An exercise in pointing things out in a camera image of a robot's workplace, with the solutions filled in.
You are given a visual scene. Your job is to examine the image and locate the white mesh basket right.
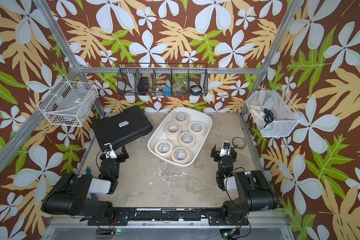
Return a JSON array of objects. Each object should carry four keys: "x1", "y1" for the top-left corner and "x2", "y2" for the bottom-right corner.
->
[{"x1": 246, "y1": 87, "x2": 303, "y2": 138}]

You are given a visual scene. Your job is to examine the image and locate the clear round container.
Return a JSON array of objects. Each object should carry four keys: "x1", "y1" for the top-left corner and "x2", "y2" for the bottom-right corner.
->
[{"x1": 172, "y1": 80, "x2": 188, "y2": 96}]

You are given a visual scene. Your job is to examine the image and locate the thin tape ring on table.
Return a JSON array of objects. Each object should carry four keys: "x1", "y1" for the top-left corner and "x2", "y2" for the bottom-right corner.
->
[{"x1": 232, "y1": 136, "x2": 247, "y2": 150}]

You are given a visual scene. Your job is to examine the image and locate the black wire basket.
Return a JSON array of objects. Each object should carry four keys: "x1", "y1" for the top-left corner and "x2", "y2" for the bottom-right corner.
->
[{"x1": 116, "y1": 63, "x2": 209, "y2": 97}]

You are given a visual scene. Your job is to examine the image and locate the black square item in basket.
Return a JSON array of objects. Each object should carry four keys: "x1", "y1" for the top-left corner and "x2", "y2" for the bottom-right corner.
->
[{"x1": 190, "y1": 85, "x2": 203, "y2": 96}]

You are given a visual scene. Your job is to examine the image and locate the white plastic storage tray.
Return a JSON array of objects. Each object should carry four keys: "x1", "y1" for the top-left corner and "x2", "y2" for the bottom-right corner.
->
[{"x1": 148, "y1": 107, "x2": 213, "y2": 168}]

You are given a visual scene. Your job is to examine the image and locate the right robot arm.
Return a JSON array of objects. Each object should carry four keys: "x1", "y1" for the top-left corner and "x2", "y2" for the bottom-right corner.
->
[{"x1": 211, "y1": 142, "x2": 279, "y2": 226}]

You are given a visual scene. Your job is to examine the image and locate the white wire basket left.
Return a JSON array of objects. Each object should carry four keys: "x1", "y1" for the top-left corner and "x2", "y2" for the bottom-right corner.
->
[{"x1": 37, "y1": 76, "x2": 99, "y2": 127}]

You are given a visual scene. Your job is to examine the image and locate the black cable in mesh basket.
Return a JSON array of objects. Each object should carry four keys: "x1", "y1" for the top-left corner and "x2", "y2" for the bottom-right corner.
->
[{"x1": 262, "y1": 108, "x2": 275, "y2": 128}]

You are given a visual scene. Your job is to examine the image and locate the black plastic tool case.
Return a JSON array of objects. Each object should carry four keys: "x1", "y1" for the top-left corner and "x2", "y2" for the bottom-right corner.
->
[{"x1": 93, "y1": 106, "x2": 153, "y2": 150}]

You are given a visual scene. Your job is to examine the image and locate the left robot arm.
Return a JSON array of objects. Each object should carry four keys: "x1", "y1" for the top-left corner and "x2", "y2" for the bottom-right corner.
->
[{"x1": 41, "y1": 144, "x2": 129, "y2": 220}]

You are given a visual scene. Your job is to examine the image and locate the black box in basket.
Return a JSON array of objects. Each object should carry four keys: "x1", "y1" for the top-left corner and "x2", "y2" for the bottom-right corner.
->
[{"x1": 137, "y1": 77, "x2": 150, "y2": 95}]

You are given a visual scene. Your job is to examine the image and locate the blue box in basket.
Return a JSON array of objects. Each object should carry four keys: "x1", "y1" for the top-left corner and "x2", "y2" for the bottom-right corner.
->
[{"x1": 163, "y1": 87, "x2": 172, "y2": 97}]

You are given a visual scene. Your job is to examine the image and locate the masking tape roll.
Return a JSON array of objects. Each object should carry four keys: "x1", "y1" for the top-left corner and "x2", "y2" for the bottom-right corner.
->
[
  {"x1": 154, "y1": 140, "x2": 174, "y2": 159},
  {"x1": 173, "y1": 112, "x2": 189, "y2": 127},
  {"x1": 178, "y1": 132, "x2": 196, "y2": 150},
  {"x1": 171, "y1": 147, "x2": 192, "y2": 165},
  {"x1": 188, "y1": 121, "x2": 206, "y2": 137},
  {"x1": 164, "y1": 122, "x2": 182, "y2": 140}
]

